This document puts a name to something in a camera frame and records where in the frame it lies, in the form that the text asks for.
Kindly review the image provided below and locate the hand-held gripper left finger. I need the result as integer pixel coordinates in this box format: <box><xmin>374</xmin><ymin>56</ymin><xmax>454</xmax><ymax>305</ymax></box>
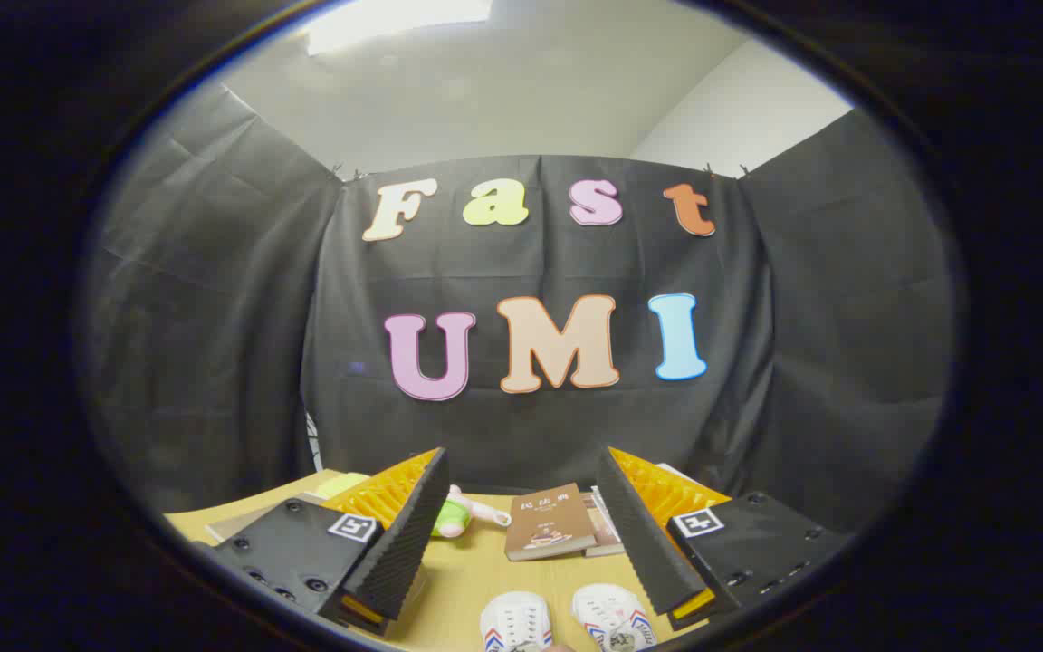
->
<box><xmin>191</xmin><ymin>446</ymin><xmax>451</xmax><ymax>637</ymax></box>

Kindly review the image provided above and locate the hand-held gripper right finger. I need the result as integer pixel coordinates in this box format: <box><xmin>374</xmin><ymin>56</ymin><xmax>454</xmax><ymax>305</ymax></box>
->
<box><xmin>595</xmin><ymin>446</ymin><xmax>854</xmax><ymax>633</ymax></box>

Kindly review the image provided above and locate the white shoe with striped sides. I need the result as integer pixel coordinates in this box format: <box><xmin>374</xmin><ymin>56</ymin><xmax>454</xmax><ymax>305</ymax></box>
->
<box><xmin>572</xmin><ymin>584</ymin><xmax>658</xmax><ymax>652</ymax></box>
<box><xmin>480</xmin><ymin>591</ymin><xmax>554</xmax><ymax>652</ymax></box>

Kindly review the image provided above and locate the beige fabric storage box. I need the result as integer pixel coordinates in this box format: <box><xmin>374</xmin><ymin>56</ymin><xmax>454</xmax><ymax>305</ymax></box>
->
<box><xmin>205</xmin><ymin>492</ymin><xmax>328</xmax><ymax>542</ymax></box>

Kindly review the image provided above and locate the pinkish brown book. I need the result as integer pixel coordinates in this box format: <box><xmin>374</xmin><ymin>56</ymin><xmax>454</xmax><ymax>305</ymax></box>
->
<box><xmin>583</xmin><ymin>494</ymin><xmax>627</xmax><ymax>558</ymax></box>

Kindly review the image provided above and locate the grey patterned book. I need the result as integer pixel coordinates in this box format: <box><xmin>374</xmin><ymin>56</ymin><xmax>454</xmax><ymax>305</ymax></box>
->
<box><xmin>590</xmin><ymin>486</ymin><xmax>618</xmax><ymax>544</ymax></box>

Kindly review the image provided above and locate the pink and green plush toy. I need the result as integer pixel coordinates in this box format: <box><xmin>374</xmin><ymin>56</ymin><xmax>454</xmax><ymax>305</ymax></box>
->
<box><xmin>435</xmin><ymin>486</ymin><xmax>513</xmax><ymax>540</ymax></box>

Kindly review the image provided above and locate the yellow lemon toy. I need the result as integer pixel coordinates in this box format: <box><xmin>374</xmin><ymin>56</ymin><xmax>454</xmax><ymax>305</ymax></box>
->
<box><xmin>315</xmin><ymin>473</ymin><xmax>370</xmax><ymax>499</ymax></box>

